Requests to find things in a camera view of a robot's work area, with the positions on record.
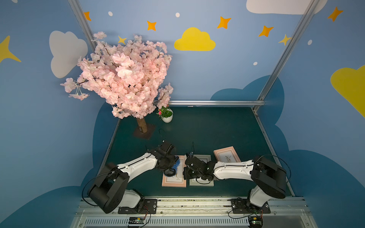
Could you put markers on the grey-green picture frame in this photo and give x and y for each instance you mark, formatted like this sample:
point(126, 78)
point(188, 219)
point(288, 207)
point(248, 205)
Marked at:
point(202, 180)

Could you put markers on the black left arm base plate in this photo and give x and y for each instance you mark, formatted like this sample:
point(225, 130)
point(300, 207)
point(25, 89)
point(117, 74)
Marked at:
point(144, 206)

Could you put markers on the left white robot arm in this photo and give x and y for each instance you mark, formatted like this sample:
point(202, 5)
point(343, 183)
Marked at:
point(108, 190)

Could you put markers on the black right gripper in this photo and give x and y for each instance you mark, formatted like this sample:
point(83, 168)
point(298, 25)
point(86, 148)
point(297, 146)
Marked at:
point(190, 167)

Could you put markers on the aluminium mounting rail front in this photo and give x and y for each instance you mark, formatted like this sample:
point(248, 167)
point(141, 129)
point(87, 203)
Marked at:
point(199, 212)

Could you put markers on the pink picture frame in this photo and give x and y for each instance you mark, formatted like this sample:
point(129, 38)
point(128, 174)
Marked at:
point(177, 180)
point(227, 155)

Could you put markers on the pink blossom artificial tree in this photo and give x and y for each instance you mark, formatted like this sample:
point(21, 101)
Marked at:
point(128, 77)

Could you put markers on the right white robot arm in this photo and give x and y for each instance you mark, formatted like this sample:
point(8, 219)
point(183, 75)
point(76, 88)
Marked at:
point(270, 178)

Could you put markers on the blue black-edged cloth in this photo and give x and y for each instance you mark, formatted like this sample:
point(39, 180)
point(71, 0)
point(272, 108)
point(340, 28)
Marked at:
point(170, 172)

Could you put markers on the white pot with plant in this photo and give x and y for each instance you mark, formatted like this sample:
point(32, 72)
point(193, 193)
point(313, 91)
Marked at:
point(165, 114)

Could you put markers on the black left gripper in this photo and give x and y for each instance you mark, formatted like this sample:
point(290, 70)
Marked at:
point(171, 165)

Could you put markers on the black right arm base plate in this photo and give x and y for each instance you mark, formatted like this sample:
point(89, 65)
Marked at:
point(243, 206)

